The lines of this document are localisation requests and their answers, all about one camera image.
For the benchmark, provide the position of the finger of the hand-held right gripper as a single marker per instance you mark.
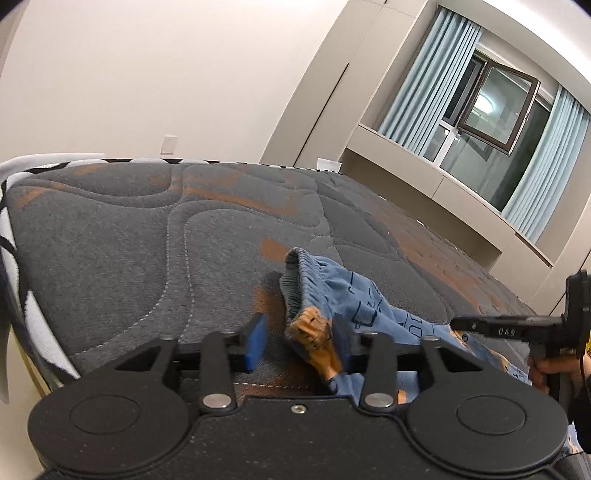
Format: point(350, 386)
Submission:
point(503, 328)

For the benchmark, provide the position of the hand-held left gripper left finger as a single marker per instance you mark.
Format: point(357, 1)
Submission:
point(255, 344)

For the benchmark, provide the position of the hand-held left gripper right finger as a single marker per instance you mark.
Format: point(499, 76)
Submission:
point(377, 360)

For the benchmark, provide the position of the blue orange printed pants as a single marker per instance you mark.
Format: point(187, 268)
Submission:
point(364, 295)

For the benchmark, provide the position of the person's right hand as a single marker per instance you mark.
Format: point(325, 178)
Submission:
point(539, 369)

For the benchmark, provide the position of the light blue curtain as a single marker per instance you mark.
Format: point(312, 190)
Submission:
point(425, 83)
point(549, 170)

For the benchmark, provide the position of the grey orange quilted mattress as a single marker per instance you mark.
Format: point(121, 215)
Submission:
point(138, 240)

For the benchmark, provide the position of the beige window bench cabinet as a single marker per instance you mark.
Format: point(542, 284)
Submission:
point(415, 170)

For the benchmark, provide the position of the white flat box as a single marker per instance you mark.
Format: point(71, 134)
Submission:
point(328, 165)

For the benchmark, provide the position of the brown framed window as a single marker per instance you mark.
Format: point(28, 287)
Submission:
point(489, 115)

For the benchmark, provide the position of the beige wardrobe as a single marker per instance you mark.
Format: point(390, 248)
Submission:
point(351, 78)

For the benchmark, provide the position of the white wall switch plate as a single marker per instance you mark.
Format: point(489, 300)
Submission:
point(169, 145)

